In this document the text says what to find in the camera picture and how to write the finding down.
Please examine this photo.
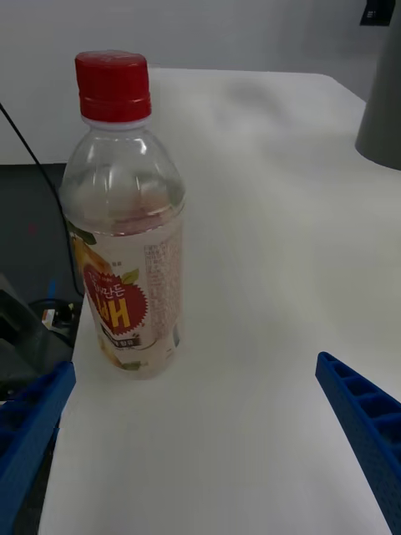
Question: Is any clear bottle with red cap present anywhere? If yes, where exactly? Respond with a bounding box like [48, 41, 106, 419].
[58, 49, 187, 382]

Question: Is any thin black cable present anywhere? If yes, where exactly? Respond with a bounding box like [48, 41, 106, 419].
[0, 101, 87, 298]

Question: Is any small black box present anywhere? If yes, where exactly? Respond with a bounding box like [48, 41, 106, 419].
[360, 0, 397, 27]

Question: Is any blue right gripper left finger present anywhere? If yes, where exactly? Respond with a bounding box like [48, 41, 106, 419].
[0, 361, 77, 535]

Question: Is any grey plastic bin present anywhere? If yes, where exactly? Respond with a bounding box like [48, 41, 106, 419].
[354, 8, 401, 171]

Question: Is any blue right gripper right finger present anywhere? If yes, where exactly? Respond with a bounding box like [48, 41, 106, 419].
[315, 351, 401, 535]

